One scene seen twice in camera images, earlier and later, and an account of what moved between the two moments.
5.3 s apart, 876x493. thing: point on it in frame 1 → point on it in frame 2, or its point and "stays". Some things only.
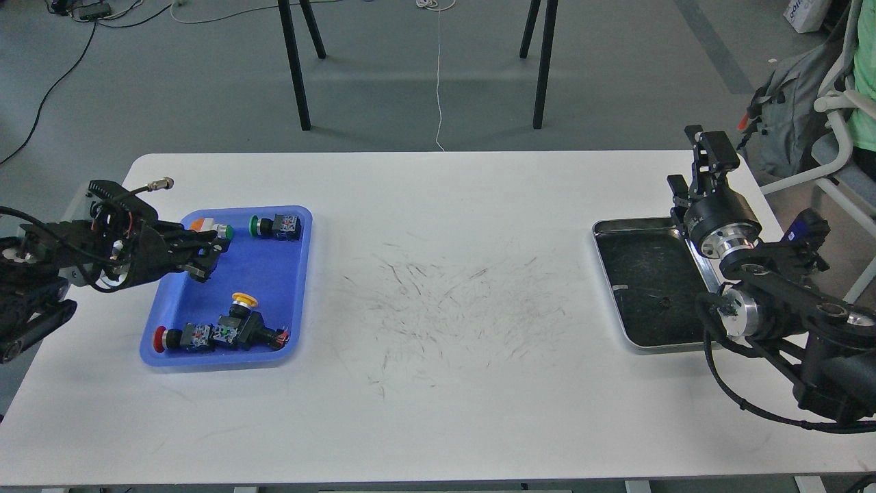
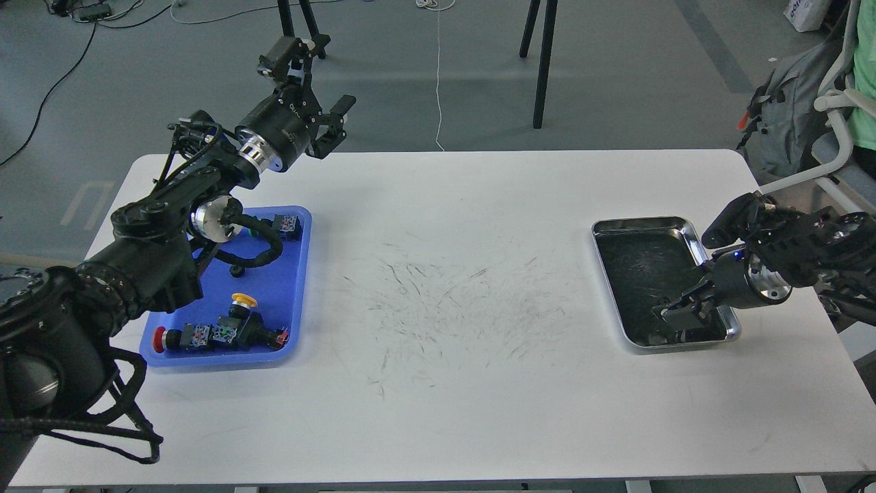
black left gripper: [130, 244] → [278, 132]
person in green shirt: [861, 131] stays
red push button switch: [193, 337] stays
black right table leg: [547, 40] stays
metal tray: [653, 277] stays
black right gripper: [723, 224] → [739, 280]
